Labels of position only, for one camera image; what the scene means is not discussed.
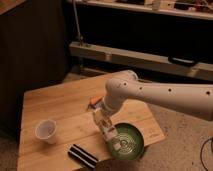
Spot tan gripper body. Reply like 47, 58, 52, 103
93, 108, 112, 124

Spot small white bottle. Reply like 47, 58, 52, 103
94, 116, 121, 151

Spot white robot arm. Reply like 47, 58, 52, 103
100, 70, 213, 121

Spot green ceramic bowl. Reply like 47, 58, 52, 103
107, 123, 144, 161

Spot orange and grey stapler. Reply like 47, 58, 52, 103
88, 96, 102, 109

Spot black white striped block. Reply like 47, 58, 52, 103
68, 144, 99, 170

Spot white plastic cup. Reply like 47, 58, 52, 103
35, 119, 57, 144

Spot metal pole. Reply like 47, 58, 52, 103
72, 0, 83, 46

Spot long wooden beam shelf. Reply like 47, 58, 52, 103
69, 42, 213, 81

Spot upper wooden shelf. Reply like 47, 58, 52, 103
66, 0, 213, 21

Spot black handle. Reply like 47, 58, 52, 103
168, 57, 198, 67

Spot black cable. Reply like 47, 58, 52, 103
199, 136, 213, 171

